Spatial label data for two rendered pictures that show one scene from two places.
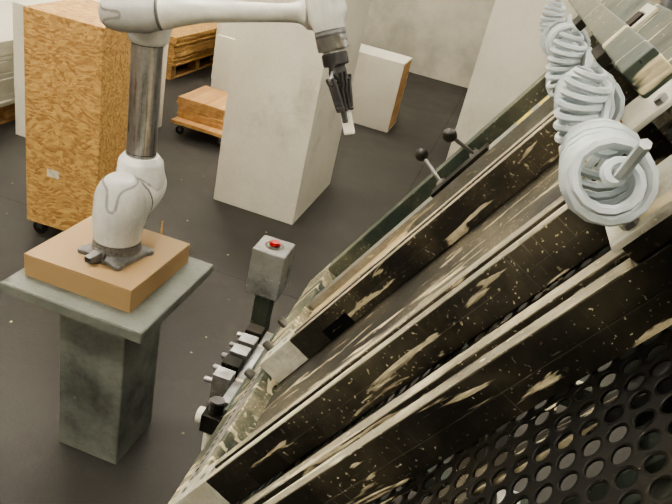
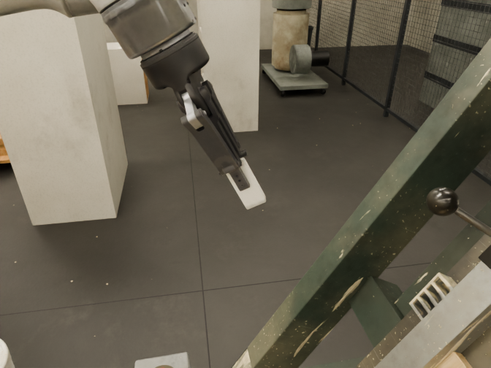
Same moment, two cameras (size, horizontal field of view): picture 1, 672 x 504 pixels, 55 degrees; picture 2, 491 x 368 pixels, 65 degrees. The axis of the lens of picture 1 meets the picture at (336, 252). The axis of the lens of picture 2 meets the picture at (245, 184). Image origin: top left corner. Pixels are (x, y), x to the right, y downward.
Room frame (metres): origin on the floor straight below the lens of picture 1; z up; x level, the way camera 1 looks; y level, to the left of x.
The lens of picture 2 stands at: (1.45, 0.21, 1.71)
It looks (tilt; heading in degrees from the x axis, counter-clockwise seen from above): 31 degrees down; 340
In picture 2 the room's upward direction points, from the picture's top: straight up
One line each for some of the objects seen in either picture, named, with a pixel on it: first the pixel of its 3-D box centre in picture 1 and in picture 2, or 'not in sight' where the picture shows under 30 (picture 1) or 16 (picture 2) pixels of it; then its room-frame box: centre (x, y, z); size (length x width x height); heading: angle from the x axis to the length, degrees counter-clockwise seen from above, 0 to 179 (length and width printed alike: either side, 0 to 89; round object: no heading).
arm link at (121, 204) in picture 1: (120, 206); not in sight; (1.86, 0.72, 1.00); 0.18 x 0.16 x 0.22; 2
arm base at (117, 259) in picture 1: (112, 247); not in sight; (1.83, 0.72, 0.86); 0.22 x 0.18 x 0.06; 159
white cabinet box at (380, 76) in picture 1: (373, 87); (123, 73); (6.91, 0.02, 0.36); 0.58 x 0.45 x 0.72; 80
